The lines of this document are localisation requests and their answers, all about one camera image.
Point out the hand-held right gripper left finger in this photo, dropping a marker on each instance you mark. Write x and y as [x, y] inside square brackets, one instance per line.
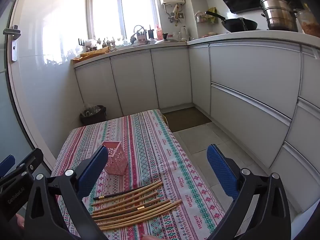
[93, 172]

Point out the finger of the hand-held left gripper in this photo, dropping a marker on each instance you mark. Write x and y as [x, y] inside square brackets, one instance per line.
[28, 162]
[6, 165]

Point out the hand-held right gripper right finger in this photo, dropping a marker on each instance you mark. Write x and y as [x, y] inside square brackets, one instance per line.
[222, 172]

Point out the pink plastic utensil holder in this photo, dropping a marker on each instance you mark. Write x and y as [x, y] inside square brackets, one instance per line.
[117, 160]

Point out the row of bamboo chopsticks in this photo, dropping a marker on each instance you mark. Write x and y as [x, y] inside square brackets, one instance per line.
[156, 185]

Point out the person's left hand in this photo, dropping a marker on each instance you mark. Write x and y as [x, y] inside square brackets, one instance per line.
[20, 221]

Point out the black trash bin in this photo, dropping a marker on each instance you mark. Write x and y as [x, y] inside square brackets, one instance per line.
[96, 118]

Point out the brown floor mat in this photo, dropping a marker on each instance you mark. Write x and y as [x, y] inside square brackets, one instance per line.
[187, 118]

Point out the patterned striped tablecloth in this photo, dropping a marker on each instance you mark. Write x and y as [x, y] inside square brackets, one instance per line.
[155, 150]

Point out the white kitchen base cabinets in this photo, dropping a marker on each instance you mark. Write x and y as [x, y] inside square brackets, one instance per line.
[237, 67]

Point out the yellow cloth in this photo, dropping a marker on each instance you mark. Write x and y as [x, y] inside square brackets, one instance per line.
[92, 55]

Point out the white kettle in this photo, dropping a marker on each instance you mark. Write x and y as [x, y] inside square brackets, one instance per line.
[184, 33]

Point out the black wok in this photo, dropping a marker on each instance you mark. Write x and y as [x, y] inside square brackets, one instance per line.
[237, 25]

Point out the orange bottle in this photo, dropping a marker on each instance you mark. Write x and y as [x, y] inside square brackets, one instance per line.
[159, 32]

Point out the yellow green snack bag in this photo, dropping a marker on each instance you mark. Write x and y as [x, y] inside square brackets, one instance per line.
[213, 16]

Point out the kitchen window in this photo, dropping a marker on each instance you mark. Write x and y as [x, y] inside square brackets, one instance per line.
[130, 10]

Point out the stainless steel steamer pot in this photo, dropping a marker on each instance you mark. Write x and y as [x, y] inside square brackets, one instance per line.
[277, 15]

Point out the glass jar of red food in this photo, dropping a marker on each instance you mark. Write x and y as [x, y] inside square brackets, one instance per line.
[308, 23]

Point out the black wall hooks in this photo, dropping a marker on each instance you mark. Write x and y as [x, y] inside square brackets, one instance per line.
[81, 42]

